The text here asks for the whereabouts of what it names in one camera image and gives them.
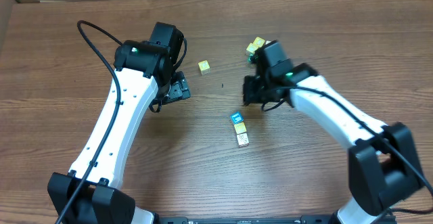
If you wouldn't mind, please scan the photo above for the wooden block with E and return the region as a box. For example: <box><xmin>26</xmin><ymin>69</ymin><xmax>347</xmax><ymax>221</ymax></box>
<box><xmin>230</xmin><ymin>112</ymin><xmax>244</xmax><ymax>125</ymax></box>

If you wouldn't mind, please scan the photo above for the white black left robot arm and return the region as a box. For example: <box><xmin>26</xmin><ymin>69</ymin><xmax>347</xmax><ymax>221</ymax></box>
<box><xmin>47</xmin><ymin>22</ymin><xmax>191</xmax><ymax>224</ymax></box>

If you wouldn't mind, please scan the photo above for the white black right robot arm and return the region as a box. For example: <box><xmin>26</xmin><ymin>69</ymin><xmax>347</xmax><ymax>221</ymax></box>
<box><xmin>243</xmin><ymin>41</ymin><xmax>432</xmax><ymax>223</ymax></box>

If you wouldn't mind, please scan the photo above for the yellow top wooden block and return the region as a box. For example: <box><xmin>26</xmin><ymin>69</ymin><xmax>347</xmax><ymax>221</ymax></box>
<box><xmin>198</xmin><ymin>60</ymin><xmax>210</xmax><ymax>75</ymax></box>

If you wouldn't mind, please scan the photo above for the green Z wooden block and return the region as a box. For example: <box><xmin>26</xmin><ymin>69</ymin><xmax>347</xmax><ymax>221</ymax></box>
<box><xmin>247</xmin><ymin>55</ymin><xmax>254</xmax><ymax>64</ymax></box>

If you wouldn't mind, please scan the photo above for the pale yellow block front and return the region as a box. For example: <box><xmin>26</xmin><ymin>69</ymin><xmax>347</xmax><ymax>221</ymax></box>
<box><xmin>246</xmin><ymin>43</ymin><xmax>259</xmax><ymax>56</ymax></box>

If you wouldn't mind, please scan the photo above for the yellow block at back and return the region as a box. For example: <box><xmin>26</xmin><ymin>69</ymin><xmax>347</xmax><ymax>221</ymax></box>
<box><xmin>253</xmin><ymin>37</ymin><xmax>266</xmax><ymax>47</ymax></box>

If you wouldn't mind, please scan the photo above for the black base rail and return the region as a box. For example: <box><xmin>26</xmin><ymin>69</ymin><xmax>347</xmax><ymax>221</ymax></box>
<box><xmin>154</xmin><ymin>215</ymin><xmax>339</xmax><ymax>224</ymax></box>

